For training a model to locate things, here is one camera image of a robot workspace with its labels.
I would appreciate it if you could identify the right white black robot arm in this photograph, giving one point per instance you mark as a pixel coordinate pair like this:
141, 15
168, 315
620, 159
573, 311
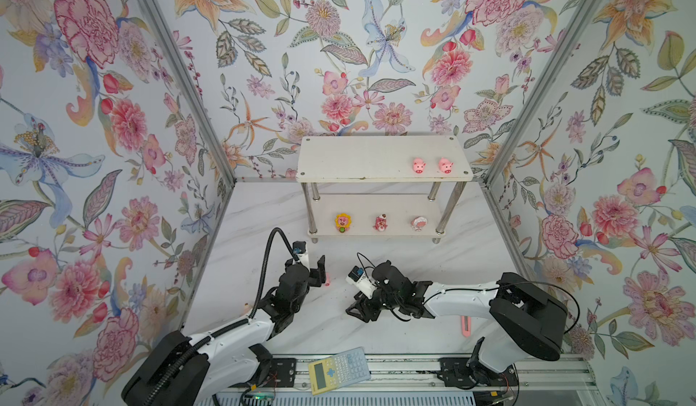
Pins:
529, 323

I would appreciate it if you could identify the pink white round figurine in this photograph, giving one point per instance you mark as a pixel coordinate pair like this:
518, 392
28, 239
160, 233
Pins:
419, 223

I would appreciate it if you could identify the white two-tier shelf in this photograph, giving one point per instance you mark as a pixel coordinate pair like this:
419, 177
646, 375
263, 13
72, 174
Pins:
367, 176

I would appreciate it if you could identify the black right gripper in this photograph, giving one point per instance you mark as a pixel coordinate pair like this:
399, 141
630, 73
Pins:
362, 306

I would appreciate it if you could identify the dark pink strawberry bear toy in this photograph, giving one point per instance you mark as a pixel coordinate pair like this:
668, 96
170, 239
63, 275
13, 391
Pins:
381, 223

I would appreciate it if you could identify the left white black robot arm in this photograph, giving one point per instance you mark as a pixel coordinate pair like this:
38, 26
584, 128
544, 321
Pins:
186, 370

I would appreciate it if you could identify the pink bear with yellow flower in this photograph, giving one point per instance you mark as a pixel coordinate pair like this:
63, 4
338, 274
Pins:
343, 222

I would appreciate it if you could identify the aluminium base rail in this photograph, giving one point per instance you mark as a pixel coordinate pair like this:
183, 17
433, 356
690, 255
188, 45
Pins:
420, 373

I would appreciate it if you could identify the yellow blue calculator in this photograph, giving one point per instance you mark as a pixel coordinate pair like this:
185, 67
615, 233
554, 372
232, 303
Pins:
339, 371

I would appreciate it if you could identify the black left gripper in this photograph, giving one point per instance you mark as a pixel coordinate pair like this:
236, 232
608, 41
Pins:
314, 273

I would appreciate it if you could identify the pink utility knife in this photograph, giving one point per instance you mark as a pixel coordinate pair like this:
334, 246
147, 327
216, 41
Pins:
465, 322

